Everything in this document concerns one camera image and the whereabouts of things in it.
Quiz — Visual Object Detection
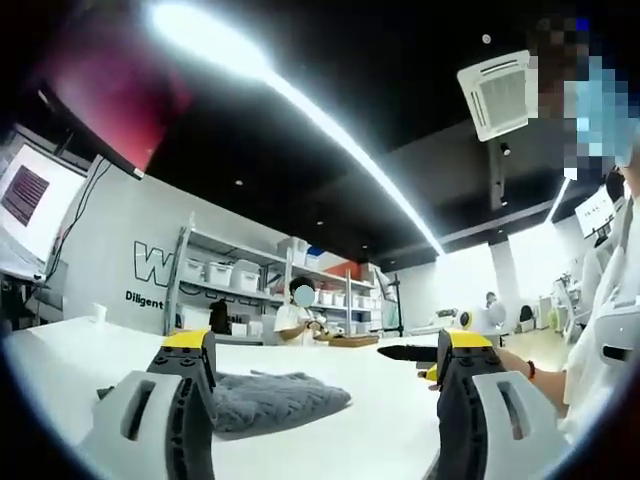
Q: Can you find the grey towel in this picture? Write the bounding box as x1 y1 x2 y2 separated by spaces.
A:
96 369 353 434

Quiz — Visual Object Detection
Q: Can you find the black metal stand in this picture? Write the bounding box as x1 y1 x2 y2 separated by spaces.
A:
377 272 407 337

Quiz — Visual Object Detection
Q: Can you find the wooden tray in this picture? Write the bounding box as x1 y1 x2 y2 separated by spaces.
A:
330 335 380 348

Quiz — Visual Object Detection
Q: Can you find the black bag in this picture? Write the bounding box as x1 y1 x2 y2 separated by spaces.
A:
208 299 233 336

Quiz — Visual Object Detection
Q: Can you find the grey chest-worn device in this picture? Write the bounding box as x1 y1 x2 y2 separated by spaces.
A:
594 303 640 372

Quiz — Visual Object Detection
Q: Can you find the grey metal shelf rack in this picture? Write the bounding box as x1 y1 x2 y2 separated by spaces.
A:
163 212 384 347

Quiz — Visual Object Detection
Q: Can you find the row of white storage boxes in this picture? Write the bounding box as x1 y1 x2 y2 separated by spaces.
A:
179 237 374 337

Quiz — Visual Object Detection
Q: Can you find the person's white shirt torso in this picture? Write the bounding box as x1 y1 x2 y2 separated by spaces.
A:
557 169 640 446

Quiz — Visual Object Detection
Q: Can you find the long ceiling light strip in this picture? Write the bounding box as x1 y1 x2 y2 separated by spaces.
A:
147 0 447 257

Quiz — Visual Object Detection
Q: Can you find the computer monitor with white screen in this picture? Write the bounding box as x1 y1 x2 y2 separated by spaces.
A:
0 138 90 264

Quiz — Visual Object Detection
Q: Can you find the white ceiling air conditioner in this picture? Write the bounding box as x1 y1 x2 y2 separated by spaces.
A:
456 49 540 144

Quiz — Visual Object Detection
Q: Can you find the wall-mounted white screen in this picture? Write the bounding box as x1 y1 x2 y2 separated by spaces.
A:
573 192 617 240

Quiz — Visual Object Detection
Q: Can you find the wall screen with red picture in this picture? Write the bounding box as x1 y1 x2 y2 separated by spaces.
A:
37 19 195 180

